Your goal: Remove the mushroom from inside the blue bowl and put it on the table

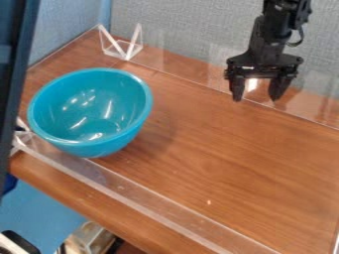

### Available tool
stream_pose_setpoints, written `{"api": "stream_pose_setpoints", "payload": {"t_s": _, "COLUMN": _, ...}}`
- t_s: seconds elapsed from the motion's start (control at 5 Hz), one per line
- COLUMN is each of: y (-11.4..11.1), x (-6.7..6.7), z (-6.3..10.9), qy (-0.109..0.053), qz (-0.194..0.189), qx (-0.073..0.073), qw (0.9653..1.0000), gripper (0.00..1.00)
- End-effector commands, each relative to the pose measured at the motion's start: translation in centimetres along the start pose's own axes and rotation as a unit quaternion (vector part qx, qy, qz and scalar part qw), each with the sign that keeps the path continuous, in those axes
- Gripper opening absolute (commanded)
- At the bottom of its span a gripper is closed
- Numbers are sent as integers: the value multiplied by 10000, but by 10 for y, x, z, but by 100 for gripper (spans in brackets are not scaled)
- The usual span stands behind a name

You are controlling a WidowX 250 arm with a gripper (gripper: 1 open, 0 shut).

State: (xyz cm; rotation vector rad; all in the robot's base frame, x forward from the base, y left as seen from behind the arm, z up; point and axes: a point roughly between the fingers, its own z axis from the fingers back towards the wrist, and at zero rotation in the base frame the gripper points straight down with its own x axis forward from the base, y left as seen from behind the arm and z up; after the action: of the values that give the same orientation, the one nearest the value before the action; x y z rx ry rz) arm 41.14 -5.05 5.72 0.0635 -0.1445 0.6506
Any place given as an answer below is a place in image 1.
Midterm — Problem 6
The clear acrylic front barrier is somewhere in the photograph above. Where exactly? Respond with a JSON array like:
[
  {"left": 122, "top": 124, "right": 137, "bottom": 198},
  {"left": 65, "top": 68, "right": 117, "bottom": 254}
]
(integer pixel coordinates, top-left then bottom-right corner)
[{"left": 20, "top": 133, "right": 278, "bottom": 254}]

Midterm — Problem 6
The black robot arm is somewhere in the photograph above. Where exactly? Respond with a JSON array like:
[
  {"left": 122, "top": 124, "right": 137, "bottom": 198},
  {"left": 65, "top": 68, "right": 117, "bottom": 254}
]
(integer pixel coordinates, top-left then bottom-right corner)
[{"left": 224, "top": 0, "right": 312, "bottom": 101}]

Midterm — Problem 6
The clear acrylic barrier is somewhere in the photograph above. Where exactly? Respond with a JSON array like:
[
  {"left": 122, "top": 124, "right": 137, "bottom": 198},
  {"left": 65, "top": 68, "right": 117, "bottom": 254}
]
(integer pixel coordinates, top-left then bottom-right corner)
[
  {"left": 130, "top": 46, "right": 339, "bottom": 129},
  {"left": 20, "top": 133, "right": 278, "bottom": 254}
]

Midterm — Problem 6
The black object bottom left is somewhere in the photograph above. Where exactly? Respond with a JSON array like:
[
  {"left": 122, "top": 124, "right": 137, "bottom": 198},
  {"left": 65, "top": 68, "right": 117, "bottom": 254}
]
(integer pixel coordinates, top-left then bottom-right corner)
[{"left": 0, "top": 230, "right": 41, "bottom": 254}]

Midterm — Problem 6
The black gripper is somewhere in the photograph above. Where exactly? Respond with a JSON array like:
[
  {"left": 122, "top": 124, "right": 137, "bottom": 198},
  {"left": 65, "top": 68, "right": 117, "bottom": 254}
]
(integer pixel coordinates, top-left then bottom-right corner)
[{"left": 224, "top": 52, "right": 302, "bottom": 102}]

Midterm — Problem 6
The dark blue foreground post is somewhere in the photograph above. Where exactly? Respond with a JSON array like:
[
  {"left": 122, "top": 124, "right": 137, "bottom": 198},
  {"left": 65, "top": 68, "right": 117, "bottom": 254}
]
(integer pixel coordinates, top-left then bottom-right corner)
[{"left": 0, "top": 0, "right": 40, "bottom": 199}]

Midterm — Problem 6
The clear acrylic back barrier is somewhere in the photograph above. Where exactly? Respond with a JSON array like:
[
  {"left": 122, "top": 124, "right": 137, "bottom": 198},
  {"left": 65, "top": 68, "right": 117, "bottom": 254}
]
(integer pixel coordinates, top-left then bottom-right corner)
[{"left": 130, "top": 46, "right": 339, "bottom": 129}]

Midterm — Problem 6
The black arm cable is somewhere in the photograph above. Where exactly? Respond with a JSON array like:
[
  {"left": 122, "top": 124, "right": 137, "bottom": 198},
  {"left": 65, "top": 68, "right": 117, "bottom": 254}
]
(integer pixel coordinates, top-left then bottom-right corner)
[{"left": 284, "top": 28, "right": 306, "bottom": 48}]

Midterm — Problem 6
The clear acrylic left bracket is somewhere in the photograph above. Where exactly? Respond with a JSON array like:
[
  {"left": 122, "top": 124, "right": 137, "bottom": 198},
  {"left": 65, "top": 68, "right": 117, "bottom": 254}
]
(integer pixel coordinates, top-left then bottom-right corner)
[{"left": 10, "top": 118, "right": 32, "bottom": 155}]

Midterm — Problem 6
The clear box under table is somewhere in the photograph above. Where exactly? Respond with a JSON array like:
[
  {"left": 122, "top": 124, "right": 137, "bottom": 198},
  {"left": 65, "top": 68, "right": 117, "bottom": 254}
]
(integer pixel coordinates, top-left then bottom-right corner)
[{"left": 56, "top": 221, "right": 116, "bottom": 254}]

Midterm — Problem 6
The clear acrylic corner bracket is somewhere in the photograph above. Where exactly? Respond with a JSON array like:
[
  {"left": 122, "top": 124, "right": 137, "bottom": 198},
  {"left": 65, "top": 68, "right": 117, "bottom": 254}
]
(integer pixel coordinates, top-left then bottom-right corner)
[{"left": 97, "top": 24, "right": 142, "bottom": 61}]

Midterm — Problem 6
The blue plastic bowl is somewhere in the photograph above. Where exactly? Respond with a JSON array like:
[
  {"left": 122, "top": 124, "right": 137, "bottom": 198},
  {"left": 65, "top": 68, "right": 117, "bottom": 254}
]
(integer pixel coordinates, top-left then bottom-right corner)
[{"left": 26, "top": 67, "right": 153, "bottom": 158}]

